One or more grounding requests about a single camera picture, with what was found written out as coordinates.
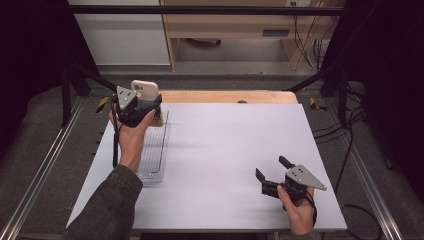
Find white table cover board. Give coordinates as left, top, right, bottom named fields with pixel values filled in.
left=65, top=102, right=348, bottom=233

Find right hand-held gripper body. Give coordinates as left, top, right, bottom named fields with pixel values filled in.
left=261, top=164, right=328, bottom=206

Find person's left hand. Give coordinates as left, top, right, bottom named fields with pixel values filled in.
left=108, top=108, right=157, bottom=173

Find aluminium frame rail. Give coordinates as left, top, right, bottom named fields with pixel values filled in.
left=344, top=145, right=405, bottom=240
left=0, top=96, right=86, bottom=240

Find black metal stand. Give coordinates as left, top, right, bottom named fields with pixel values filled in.
left=283, top=63, right=350, bottom=125
left=60, top=59, right=118, bottom=128

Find clear plastic storage bin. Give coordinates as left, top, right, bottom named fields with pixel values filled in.
left=135, top=109, right=172, bottom=185

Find person's right hand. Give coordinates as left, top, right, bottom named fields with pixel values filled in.
left=276, top=185, right=316, bottom=237

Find grey desk slot plate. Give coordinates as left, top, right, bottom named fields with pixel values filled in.
left=262, top=29, right=291, bottom=37

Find black horizontal frame bar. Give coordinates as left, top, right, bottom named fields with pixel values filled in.
left=68, top=4, right=348, bottom=17

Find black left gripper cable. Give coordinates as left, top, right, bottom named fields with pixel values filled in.
left=111, top=103, right=120, bottom=168

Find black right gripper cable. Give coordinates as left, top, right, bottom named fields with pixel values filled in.
left=303, top=192, right=318, bottom=228

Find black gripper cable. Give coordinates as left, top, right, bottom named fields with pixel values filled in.
left=303, top=192, right=318, bottom=228
left=111, top=103, right=120, bottom=168

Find yellow black tape strip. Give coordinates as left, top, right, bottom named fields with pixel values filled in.
left=95, top=96, right=110, bottom=115
left=308, top=97, right=328, bottom=113

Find black cables under desk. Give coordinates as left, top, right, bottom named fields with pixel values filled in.
left=292, top=3, right=332, bottom=72

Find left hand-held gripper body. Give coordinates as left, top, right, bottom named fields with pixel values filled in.
left=112, top=85, right=151, bottom=129

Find black floor cables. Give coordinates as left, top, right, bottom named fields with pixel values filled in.
left=312, top=99, right=385, bottom=240

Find white partition panel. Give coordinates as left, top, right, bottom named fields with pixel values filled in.
left=68, top=0, right=171, bottom=66

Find beige smartphone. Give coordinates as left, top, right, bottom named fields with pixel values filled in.
left=130, top=79, right=165, bottom=128

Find black curtain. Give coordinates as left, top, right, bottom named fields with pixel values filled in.
left=328, top=0, right=424, bottom=194
left=0, top=0, right=98, bottom=158

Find light wooden desk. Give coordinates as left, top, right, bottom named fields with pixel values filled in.
left=159, top=0, right=338, bottom=72

